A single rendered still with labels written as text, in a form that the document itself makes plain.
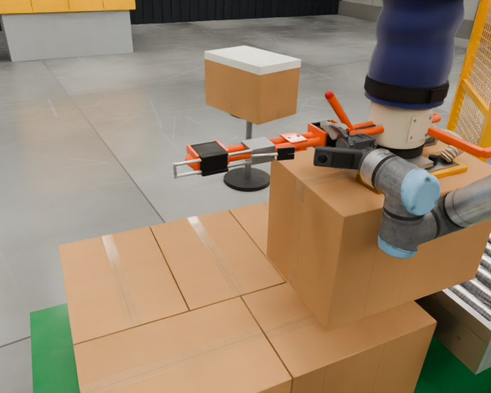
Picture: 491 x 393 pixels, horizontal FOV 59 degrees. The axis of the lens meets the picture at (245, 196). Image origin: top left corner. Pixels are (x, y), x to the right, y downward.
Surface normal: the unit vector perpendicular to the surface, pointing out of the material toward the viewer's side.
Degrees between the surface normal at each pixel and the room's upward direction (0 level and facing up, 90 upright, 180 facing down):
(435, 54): 76
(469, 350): 90
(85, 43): 90
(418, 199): 84
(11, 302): 0
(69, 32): 90
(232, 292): 0
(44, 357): 0
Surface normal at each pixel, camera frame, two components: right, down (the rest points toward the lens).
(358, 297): 0.40, 0.46
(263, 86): 0.67, 0.38
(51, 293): 0.03, -0.87
